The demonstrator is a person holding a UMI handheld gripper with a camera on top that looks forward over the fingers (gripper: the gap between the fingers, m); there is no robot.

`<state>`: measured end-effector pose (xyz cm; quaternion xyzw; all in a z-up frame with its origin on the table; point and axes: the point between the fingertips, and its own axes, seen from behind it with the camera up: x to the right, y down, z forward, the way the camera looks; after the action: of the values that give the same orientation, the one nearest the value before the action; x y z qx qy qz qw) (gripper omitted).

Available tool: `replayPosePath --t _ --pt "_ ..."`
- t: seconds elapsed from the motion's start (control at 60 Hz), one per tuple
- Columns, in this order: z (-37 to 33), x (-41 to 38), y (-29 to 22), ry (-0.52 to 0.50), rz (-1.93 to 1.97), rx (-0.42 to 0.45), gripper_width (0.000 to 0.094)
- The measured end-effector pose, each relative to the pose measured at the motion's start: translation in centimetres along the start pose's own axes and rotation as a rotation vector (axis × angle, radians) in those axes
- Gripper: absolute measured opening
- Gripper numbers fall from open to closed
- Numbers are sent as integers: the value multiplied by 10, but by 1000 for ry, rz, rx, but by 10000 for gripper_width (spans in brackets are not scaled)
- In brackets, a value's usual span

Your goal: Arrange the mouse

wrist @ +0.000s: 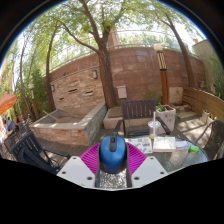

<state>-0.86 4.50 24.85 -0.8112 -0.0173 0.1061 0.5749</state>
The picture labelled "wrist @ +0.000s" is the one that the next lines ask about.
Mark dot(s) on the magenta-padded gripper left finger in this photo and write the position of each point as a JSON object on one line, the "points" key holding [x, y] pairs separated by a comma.
{"points": [[76, 171]]}

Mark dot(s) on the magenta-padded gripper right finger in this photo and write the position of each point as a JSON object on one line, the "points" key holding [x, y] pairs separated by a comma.
{"points": [[148, 171]]}

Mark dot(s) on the blue and black computer mouse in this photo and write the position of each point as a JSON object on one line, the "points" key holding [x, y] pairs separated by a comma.
{"points": [[112, 155]]}

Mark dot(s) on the paper sheet with paint swatches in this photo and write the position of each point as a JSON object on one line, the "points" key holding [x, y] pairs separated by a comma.
{"points": [[143, 144]]}

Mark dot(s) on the pale closed book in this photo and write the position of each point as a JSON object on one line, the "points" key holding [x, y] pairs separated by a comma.
{"points": [[164, 144]]}

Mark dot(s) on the raised stone planter bed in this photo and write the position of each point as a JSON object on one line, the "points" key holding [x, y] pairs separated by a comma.
{"points": [[60, 133]]}

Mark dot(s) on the green marker pen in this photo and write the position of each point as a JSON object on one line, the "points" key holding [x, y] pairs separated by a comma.
{"points": [[194, 149]]}

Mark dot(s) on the black slatted armchair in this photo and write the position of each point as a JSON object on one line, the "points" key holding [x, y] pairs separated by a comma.
{"points": [[30, 150]]}

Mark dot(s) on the white square planter box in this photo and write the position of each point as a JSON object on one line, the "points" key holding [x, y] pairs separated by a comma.
{"points": [[166, 116]]}

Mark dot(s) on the dark wooden slatted chair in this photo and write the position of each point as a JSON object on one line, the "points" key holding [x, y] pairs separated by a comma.
{"points": [[138, 110]]}

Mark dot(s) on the dark wicker chair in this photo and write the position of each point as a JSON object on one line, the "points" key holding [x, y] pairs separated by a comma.
{"points": [[213, 140]]}

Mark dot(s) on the curved wooden slat fence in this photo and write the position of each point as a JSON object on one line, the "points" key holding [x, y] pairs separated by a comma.
{"points": [[203, 101]]}

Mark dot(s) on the thin curved tree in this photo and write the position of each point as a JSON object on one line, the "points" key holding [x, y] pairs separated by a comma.
{"points": [[49, 80]]}

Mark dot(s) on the orange parasol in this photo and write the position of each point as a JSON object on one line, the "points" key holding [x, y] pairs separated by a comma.
{"points": [[6, 103]]}

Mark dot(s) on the thick forked tree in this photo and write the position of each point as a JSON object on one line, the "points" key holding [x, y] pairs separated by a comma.
{"points": [[106, 76]]}

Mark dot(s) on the slender leaning tree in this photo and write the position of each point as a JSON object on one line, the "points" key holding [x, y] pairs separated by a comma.
{"points": [[185, 60]]}

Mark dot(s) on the beige wall utility box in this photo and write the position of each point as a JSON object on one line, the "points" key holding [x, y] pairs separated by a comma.
{"points": [[121, 92]]}

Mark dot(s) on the dark wall lamp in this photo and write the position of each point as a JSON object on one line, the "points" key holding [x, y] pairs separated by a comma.
{"points": [[52, 88], [95, 74]]}

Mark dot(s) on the wooden garden lamp post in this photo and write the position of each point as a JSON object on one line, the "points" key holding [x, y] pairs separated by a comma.
{"points": [[163, 80]]}

